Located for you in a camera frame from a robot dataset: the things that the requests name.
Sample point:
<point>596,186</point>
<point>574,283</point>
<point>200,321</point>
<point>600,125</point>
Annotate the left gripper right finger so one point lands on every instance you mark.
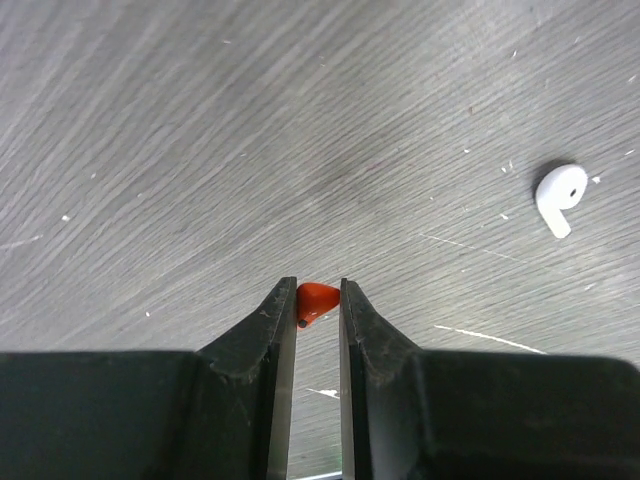
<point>414,413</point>

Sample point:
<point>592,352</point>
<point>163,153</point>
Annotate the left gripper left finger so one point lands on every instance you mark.
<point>221,412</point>

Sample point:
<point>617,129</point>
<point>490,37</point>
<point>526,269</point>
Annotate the white earbud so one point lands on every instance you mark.
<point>561,189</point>

